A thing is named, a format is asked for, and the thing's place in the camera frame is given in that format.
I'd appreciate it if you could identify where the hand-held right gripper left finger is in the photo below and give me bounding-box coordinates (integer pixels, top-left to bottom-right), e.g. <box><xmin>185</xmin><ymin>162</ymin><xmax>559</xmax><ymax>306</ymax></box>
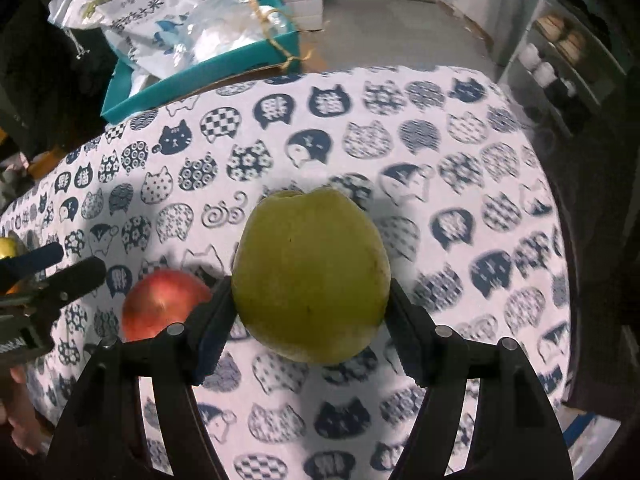
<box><xmin>47</xmin><ymin>275</ymin><xmax>239</xmax><ymax>480</ymax></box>

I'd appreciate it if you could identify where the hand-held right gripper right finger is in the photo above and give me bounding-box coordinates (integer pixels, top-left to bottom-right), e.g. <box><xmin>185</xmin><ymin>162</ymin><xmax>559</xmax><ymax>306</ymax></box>
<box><xmin>385</xmin><ymin>277</ymin><xmax>576</xmax><ymax>480</ymax></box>

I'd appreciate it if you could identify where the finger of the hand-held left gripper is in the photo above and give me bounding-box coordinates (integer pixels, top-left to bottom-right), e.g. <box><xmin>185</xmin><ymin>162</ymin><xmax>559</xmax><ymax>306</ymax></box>
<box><xmin>24</xmin><ymin>257</ymin><xmax>107</xmax><ymax>320</ymax></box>
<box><xmin>0</xmin><ymin>242</ymin><xmax>65</xmax><ymax>277</ymax></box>

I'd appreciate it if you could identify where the yellow fruit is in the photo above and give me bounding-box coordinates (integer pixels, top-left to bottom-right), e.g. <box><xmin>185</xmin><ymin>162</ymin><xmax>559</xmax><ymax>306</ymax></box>
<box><xmin>0</xmin><ymin>236</ymin><xmax>28</xmax><ymax>261</ymax></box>

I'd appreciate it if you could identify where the green pear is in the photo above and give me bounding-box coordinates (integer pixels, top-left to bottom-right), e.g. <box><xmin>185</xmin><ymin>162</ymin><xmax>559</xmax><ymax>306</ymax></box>
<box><xmin>231</xmin><ymin>186</ymin><xmax>392</xmax><ymax>365</ymax></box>

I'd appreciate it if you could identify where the person's left hand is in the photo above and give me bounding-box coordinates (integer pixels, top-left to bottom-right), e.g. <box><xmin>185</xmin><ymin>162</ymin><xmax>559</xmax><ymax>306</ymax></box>
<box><xmin>0</xmin><ymin>366</ymin><xmax>44</xmax><ymax>454</ymax></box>

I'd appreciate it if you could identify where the small red apple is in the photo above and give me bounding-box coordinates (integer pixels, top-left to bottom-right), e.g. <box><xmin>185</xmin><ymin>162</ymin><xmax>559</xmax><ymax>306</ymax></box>
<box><xmin>121</xmin><ymin>269</ymin><xmax>216</xmax><ymax>343</ymax></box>

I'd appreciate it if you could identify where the cat print tablecloth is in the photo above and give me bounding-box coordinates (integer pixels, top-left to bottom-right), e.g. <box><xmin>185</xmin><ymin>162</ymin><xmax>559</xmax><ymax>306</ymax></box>
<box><xmin>0</xmin><ymin>66</ymin><xmax>573</xmax><ymax>480</ymax></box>

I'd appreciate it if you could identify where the teal cardboard box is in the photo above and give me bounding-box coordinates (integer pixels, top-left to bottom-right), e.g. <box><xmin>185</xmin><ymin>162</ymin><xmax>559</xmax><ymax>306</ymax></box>
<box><xmin>101</xmin><ymin>0</ymin><xmax>301</xmax><ymax>123</ymax></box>

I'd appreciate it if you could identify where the white printed plastic bag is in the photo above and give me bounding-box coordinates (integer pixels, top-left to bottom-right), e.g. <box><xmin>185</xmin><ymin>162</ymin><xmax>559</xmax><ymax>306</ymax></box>
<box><xmin>48</xmin><ymin>0</ymin><xmax>203</xmax><ymax>78</ymax></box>

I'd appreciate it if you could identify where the clear plastic bag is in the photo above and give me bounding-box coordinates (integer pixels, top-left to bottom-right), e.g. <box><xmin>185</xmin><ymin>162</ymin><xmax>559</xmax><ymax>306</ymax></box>
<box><xmin>187</xmin><ymin>0</ymin><xmax>293</xmax><ymax>66</ymax></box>

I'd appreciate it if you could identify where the dark jar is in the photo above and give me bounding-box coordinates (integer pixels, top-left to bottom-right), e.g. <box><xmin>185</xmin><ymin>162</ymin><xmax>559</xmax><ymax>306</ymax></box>
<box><xmin>545</xmin><ymin>80</ymin><xmax>577</xmax><ymax>107</ymax></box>

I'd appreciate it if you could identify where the white jar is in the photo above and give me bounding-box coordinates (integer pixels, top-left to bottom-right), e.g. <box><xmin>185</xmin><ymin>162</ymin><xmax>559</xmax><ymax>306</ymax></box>
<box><xmin>519</xmin><ymin>42</ymin><xmax>544</xmax><ymax>69</ymax></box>
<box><xmin>532</xmin><ymin>62</ymin><xmax>557</xmax><ymax>87</ymax></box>

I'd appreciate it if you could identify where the metal rack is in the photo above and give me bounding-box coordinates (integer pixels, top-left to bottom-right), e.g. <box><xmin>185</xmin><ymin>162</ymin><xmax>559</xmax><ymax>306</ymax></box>
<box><xmin>500</xmin><ymin>0</ymin><xmax>636</xmax><ymax>141</ymax></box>

